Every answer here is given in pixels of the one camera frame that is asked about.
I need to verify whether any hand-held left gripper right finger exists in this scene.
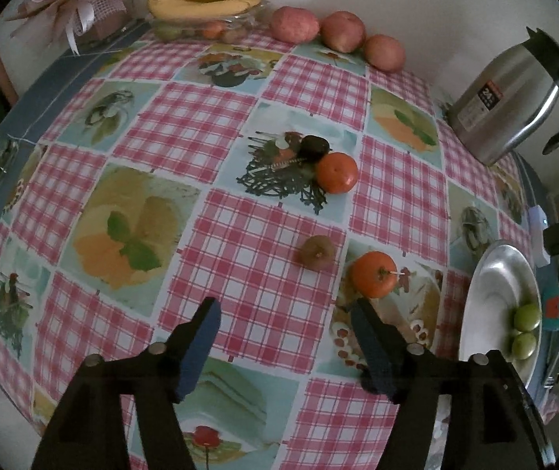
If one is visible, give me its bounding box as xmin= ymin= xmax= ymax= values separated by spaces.
xmin=350 ymin=298 xmax=557 ymax=470

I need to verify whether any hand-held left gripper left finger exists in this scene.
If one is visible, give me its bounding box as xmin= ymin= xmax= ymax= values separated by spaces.
xmin=31 ymin=296 xmax=222 ymax=470

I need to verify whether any red apple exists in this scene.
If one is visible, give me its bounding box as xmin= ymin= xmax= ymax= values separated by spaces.
xmin=321 ymin=11 xmax=366 ymax=53
xmin=363 ymin=34 xmax=406 ymax=72
xmin=270 ymin=6 xmax=320 ymax=44

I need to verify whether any white power adapter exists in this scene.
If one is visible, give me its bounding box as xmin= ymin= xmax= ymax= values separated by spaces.
xmin=528 ymin=204 xmax=551 ymax=269

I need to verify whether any brown kiwi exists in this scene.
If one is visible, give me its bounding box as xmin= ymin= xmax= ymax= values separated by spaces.
xmin=300 ymin=235 xmax=334 ymax=270

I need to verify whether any black plum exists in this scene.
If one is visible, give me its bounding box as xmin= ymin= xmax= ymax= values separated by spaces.
xmin=300 ymin=135 xmax=331 ymax=162

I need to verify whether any green jujube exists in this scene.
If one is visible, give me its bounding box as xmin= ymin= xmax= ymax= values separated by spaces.
xmin=510 ymin=333 xmax=537 ymax=362
xmin=513 ymin=302 xmax=541 ymax=331

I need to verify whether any glass fruit bowl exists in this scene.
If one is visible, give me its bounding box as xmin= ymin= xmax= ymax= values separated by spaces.
xmin=151 ymin=0 xmax=273 ymax=42

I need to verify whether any round metal plate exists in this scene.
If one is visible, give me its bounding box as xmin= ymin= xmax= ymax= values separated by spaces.
xmin=457 ymin=240 xmax=542 ymax=405

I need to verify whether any steel thermos jug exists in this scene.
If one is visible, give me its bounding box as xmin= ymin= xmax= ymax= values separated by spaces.
xmin=446 ymin=27 xmax=559 ymax=167

